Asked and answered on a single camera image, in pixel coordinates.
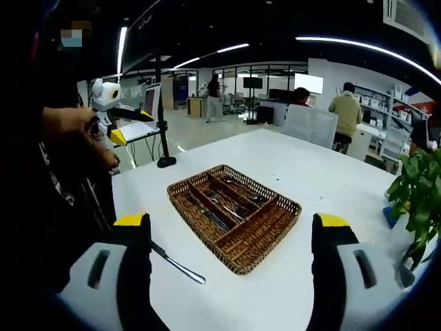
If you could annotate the silver table knife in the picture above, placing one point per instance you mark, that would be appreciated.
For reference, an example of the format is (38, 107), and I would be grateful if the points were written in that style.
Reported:
(186, 270)

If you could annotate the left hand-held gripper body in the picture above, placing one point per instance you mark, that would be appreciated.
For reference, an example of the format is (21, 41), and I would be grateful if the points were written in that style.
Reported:
(107, 98)

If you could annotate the brown wicker cutlery storage tray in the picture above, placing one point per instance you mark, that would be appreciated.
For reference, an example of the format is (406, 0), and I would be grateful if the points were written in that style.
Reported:
(262, 227)

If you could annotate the blue wedge object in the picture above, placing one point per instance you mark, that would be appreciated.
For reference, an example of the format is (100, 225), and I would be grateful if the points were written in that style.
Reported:
(391, 218)

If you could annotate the black laptop stand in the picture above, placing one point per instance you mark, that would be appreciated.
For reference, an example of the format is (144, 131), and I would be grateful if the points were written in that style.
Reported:
(162, 113)

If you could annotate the black desk monitors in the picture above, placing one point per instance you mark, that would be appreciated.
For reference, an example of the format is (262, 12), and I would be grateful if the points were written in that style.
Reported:
(279, 93)

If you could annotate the long ceiling light strip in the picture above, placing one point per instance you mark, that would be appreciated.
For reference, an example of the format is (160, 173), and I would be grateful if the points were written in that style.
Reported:
(121, 48)

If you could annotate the short ceiling light strip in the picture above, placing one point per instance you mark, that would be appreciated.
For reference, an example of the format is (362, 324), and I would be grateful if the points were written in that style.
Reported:
(232, 48)

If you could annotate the cutlery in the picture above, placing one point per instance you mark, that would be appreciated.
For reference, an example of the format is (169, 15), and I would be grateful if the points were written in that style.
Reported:
(215, 217)

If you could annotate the ceiling air conditioner vent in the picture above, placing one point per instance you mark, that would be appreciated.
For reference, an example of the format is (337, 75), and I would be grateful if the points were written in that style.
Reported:
(410, 17)

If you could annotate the grey plastic object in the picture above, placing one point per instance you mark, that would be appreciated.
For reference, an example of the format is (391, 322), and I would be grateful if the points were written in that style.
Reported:
(406, 274)

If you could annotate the dark blue display panel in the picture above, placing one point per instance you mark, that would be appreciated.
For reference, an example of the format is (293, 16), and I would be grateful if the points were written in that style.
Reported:
(181, 88)

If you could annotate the shelving rack with white boxes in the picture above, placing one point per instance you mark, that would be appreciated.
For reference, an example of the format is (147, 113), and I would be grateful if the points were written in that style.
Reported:
(389, 103)

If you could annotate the black television on stand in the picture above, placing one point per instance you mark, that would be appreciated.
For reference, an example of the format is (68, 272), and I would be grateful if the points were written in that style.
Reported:
(252, 82)

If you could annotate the curved ceiling light strip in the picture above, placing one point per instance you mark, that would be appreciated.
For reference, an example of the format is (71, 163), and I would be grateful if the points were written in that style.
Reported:
(361, 43)

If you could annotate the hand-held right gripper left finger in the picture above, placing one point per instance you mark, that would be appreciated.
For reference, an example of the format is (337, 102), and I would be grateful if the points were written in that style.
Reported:
(103, 286)

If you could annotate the wooden side cabinet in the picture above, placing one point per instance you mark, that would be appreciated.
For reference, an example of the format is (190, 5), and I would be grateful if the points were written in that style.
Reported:
(194, 107)

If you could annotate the white neck-worn device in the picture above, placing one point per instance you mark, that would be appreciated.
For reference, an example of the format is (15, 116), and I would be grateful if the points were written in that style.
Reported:
(430, 144)

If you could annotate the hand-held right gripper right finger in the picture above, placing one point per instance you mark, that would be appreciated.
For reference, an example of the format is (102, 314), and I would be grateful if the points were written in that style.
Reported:
(351, 286)

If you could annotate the green potted plant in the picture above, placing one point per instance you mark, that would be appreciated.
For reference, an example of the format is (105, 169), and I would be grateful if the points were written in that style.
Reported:
(420, 193)

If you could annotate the black hanging ceiling sign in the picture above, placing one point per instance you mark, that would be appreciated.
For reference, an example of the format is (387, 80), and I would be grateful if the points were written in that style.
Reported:
(144, 38)

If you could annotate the white mesh office chair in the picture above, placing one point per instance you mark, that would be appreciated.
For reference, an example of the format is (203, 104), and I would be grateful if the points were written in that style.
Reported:
(311, 125)

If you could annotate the person's left hand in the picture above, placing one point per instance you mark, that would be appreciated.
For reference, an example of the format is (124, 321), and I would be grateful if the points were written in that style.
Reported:
(87, 120)

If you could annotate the operator person in black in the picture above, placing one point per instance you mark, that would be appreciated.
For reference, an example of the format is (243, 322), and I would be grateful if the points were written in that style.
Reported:
(41, 207)

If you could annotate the white wall screen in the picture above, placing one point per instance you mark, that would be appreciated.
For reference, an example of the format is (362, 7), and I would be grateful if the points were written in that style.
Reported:
(309, 83)

